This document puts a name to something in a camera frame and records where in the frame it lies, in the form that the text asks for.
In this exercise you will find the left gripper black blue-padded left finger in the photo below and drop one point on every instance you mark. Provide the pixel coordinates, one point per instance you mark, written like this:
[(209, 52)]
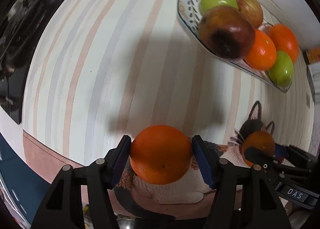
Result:
[(62, 207)]

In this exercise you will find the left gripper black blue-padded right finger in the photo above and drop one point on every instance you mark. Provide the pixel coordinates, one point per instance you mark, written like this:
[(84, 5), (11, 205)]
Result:
[(244, 197)]

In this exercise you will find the dark orange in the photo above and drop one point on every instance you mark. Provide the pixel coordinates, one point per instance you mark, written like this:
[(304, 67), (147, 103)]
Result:
[(261, 140)]

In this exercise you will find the green apple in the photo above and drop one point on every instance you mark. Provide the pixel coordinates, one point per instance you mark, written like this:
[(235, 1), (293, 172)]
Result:
[(281, 73), (206, 5)]

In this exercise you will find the small orange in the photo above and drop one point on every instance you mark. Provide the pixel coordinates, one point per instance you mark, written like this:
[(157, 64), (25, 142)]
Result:
[(263, 54)]

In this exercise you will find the large orange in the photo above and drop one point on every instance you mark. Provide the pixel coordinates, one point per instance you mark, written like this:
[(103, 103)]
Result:
[(284, 40)]

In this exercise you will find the dark red apple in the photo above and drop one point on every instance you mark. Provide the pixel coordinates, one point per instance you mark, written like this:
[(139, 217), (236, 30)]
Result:
[(226, 32)]

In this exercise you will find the brownish yellow-red apple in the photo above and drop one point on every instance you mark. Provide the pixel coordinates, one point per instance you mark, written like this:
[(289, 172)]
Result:
[(252, 11)]

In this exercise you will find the blue kitchen cabinet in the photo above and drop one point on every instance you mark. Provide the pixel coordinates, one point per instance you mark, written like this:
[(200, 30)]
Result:
[(25, 186)]

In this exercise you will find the black phone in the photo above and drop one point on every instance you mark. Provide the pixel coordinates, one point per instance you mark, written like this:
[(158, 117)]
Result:
[(311, 84)]

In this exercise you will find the black gas stove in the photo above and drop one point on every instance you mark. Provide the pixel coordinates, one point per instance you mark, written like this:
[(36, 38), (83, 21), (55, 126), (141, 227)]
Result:
[(20, 34)]

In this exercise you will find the floral oval ceramic plate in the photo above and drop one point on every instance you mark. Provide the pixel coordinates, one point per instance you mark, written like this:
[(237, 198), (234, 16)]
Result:
[(189, 13)]

